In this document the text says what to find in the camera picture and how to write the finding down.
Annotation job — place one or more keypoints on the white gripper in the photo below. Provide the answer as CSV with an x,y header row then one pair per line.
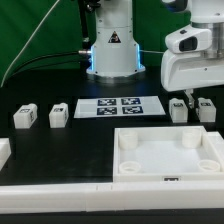
x,y
189,62

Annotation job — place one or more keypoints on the white square tabletop tray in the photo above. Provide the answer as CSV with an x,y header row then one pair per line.
x,y
180,153

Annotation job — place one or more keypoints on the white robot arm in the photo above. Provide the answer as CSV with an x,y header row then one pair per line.
x,y
115,55

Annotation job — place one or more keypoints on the marker sheet with tags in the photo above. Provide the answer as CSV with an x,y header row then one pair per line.
x,y
118,107

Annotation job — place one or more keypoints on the white right fence block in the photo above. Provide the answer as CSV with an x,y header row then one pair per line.
x,y
217,141

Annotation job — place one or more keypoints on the white fence block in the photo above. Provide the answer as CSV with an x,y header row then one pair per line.
x,y
5,151
217,141

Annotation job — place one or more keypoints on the green backdrop cloth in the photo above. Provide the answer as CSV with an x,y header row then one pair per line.
x,y
31,28

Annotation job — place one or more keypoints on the white front fence bar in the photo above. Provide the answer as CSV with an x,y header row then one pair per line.
x,y
111,196

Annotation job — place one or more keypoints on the white left fence block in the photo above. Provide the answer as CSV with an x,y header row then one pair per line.
x,y
5,151

